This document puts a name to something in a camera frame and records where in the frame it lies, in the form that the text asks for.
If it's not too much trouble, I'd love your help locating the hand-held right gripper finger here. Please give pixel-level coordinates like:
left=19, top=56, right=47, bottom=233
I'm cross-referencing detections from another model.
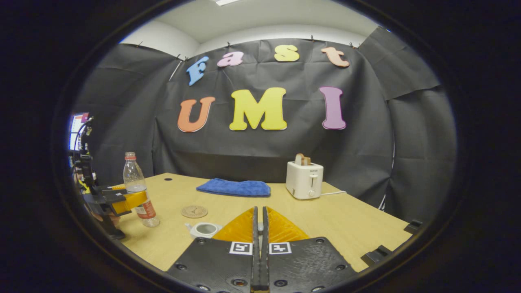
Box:
left=260, top=206, right=359, bottom=293
left=166, top=206, right=260, bottom=293

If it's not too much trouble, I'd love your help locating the round wooden coaster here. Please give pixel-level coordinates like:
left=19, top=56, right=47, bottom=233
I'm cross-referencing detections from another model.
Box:
left=181, top=205, right=209, bottom=219

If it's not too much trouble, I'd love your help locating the blue towel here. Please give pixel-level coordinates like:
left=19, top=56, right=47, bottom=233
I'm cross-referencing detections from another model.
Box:
left=196, top=178, right=271, bottom=197

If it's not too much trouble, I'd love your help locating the clear plastic water bottle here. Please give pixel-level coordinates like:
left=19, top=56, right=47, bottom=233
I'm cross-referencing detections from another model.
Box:
left=123, top=152, right=160, bottom=228

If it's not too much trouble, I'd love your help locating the computer monitor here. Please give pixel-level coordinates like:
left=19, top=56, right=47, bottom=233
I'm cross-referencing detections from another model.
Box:
left=68, top=113, right=90, bottom=152

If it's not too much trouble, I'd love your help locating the white toaster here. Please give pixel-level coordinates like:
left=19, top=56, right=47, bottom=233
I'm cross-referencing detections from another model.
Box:
left=286, top=161, right=324, bottom=200

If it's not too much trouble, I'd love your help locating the white teacup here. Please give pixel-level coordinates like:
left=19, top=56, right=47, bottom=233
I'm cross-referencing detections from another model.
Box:
left=184, top=222, right=223, bottom=239

